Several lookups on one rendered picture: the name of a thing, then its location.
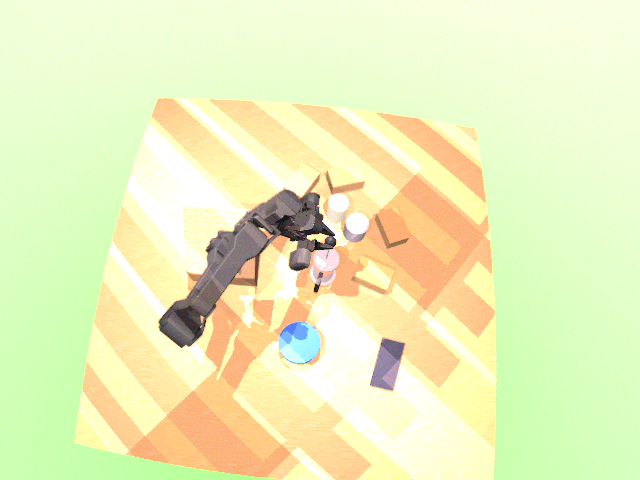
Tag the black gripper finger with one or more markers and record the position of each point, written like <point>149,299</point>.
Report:
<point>320,246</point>
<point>327,231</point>

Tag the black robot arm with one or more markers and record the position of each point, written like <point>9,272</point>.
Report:
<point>228,252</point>

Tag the blue short cylinder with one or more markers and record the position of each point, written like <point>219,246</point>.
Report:
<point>299,343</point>

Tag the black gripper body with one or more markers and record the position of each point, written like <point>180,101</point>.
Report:
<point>300,258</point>

